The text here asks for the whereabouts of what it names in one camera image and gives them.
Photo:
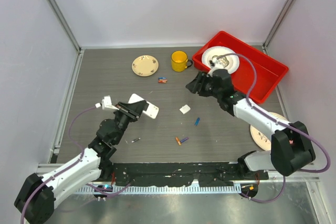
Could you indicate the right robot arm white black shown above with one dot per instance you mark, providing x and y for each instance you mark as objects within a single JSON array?
[{"x": 291, "y": 150}]

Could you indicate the cream floral plate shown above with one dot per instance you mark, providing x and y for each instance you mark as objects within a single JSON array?
[{"x": 145, "y": 65}]

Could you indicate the red plastic bin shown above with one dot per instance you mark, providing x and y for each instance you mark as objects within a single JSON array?
[{"x": 269, "y": 71}]

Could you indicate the yellow mug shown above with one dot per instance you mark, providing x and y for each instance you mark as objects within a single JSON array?
[{"x": 180, "y": 61}]

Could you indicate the slotted cable duct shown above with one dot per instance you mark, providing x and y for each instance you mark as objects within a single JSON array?
[{"x": 153, "y": 190}]

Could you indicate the white remote control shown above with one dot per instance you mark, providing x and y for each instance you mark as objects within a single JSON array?
[{"x": 149, "y": 110}]

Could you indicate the orange battery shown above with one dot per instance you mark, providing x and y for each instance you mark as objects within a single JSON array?
[{"x": 178, "y": 141}]

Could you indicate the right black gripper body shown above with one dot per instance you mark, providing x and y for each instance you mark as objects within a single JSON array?
[{"x": 207, "y": 89}]

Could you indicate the pink rimmed plate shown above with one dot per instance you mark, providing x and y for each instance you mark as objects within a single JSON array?
[{"x": 260, "y": 139}]

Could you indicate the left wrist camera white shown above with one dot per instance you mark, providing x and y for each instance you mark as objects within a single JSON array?
[{"x": 106, "y": 104}]

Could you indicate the small patterned bowl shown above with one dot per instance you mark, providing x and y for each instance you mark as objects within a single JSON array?
[{"x": 219, "y": 61}]

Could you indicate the white plate in bin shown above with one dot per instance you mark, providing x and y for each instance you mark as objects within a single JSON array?
[{"x": 220, "y": 50}]

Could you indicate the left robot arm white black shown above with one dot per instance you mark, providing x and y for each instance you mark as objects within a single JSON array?
[{"x": 39, "y": 196}]

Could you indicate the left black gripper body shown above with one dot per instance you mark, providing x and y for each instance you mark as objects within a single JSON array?
[{"x": 123, "y": 118}]

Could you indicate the white battery cover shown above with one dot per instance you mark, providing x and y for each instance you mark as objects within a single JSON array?
[{"x": 184, "y": 109}]

